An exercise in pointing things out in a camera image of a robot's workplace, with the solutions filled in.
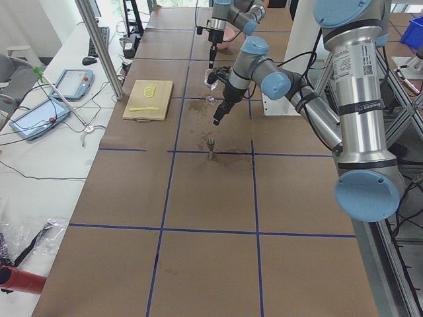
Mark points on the wooden cutting board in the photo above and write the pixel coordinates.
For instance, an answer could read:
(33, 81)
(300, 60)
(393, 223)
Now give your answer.
(161, 99)

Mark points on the blue plastic bin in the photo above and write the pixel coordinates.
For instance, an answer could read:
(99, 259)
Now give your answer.
(413, 35)

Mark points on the aluminium frame post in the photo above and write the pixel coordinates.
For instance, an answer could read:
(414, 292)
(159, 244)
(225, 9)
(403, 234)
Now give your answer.
(92, 28)

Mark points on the pink bowl of ice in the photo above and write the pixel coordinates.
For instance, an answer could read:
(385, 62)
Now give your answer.
(228, 35)

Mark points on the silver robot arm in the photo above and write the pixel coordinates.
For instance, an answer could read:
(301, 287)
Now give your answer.
(369, 186)
(244, 15)

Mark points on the black computer mouse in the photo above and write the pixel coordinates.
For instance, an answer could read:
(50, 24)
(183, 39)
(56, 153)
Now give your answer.
(89, 60)

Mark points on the metal rod green tip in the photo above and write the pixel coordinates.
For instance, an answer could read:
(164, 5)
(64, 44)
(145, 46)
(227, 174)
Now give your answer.
(87, 128)

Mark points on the yellow plastic knife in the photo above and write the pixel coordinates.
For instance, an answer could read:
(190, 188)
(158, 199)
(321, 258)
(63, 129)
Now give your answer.
(138, 109)

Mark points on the steel cocktail jigger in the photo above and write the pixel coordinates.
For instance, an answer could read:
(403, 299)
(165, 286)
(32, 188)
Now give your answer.
(210, 142)

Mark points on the red cylinder bottle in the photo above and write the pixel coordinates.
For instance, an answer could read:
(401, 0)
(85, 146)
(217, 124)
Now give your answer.
(13, 279)

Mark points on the far blue teach pendant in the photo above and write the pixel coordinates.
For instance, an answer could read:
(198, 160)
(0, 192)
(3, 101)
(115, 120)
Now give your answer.
(74, 83)

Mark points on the near blue teach pendant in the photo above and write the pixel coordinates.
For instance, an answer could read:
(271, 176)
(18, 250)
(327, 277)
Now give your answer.
(40, 119)

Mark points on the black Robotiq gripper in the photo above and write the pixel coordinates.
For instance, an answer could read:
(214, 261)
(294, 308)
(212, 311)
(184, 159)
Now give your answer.
(230, 94)

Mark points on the blue teach pendant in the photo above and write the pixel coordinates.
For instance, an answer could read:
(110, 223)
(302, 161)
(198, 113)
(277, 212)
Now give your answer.
(74, 83)
(40, 119)

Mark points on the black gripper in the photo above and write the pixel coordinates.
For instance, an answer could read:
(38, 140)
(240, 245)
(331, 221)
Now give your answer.
(215, 35)

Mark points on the grey office chair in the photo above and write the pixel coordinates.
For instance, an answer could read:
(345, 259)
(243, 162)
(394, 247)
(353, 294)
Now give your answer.
(17, 76)

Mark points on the clear wine glass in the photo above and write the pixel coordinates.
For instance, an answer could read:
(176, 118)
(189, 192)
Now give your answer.
(211, 81)

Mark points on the lemon slices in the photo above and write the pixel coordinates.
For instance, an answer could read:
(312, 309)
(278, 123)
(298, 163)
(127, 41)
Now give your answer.
(149, 90)

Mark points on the clear plastic bag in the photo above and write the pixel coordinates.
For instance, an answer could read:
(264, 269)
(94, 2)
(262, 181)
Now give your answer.
(36, 236)

